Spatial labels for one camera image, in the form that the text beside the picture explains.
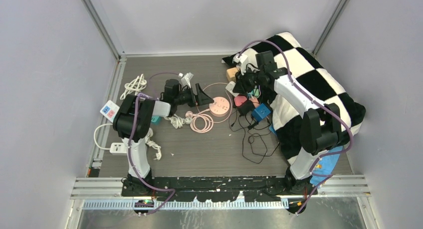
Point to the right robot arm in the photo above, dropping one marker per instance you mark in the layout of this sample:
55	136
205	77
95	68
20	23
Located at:
321	123

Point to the teal usb power strip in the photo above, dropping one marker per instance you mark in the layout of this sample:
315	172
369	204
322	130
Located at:
155	120

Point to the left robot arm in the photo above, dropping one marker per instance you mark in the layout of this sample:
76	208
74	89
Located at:
133	119

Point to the orange cube socket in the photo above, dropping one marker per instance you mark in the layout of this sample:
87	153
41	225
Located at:
231	74

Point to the white colourful power strip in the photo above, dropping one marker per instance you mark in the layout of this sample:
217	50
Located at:
109	110

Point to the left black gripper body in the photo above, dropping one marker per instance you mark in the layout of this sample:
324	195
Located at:
187	97

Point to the blue cube socket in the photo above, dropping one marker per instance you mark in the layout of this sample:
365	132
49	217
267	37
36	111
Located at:
260	112

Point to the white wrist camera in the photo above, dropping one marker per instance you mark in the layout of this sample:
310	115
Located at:
241	61
186	79

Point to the orange small plug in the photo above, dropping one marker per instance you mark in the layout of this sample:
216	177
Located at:
254	101

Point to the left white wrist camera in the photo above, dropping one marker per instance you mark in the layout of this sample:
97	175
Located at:
186	79

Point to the pink round socket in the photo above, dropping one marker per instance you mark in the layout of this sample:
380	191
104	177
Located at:
220	107

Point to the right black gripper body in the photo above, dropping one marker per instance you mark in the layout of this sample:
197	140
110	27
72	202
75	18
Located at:
249	80

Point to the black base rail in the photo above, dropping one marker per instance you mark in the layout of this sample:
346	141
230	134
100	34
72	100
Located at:
215	189

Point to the pink plug adapter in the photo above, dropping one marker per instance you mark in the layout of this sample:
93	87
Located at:
239	100

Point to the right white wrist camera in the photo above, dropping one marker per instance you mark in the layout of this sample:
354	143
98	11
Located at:
241	61

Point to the white charger block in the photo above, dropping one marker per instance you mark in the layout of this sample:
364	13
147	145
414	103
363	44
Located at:
230	87

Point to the checkered black white pillow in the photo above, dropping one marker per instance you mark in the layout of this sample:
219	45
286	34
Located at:
313	77

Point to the small teal adapters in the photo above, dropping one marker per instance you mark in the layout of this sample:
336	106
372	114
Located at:
255	93

